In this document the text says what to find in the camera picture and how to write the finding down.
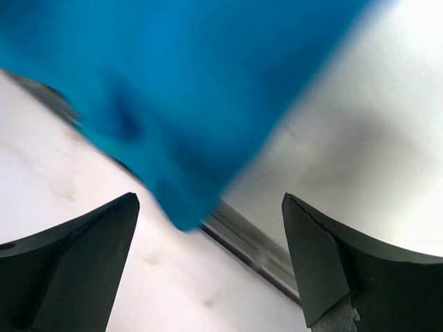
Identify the blue t-shirt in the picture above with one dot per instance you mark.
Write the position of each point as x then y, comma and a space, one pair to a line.
183, 93

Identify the metal table edge rail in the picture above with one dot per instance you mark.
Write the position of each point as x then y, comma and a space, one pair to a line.
251, 246

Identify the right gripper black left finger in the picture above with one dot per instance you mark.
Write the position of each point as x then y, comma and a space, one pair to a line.
66, 277

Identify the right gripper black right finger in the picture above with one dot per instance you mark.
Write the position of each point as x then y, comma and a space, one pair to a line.
349, 281

